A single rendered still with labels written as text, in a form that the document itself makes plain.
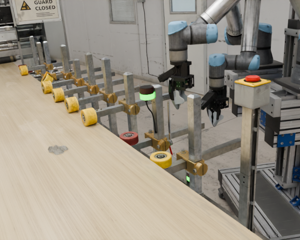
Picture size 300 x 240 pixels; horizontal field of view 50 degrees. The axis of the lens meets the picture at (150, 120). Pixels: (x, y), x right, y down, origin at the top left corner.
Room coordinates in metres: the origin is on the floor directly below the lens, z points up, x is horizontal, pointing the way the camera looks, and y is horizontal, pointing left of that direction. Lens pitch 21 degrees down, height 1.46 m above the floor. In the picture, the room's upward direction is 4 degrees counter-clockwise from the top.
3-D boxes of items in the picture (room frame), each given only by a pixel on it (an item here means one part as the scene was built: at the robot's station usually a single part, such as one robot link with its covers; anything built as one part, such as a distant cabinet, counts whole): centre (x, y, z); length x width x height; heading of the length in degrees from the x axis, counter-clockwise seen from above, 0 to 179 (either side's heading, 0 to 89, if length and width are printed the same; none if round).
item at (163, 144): (1.33, -0.02, 0.85); 0.14 x 0.06 x 0.05; 30
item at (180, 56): (1.32, -0.14, 1.23); 0.08 x 0.08 x 0.05
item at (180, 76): (1.32, -0.14, 1.15); 0.09 x 0.08 x 0.12; 50
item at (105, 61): (1.75, 0.22, 0.93); 0.04 x 0.04 x 0.48; 30
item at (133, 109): (1.55, 0.10, 0.95); 0.14 x 0.06 x 0.05; 30
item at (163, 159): (1.07, -0.03, 0.85); 0.08 x 0.08 x 0.11
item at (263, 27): (1.96, -0.69, 1.21); 0.13 x 0.12 x 0.14; 64
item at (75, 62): (2.18, 0.47, 0.86); 0.04 x 0.04 x 0.48; 30
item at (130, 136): (1.28, 0.10, 0.85); 0.08 x 0.08 x 0.11
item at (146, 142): (1.38, -0.07, 0.84); 0.43 x 0.03 x 0.04; 120
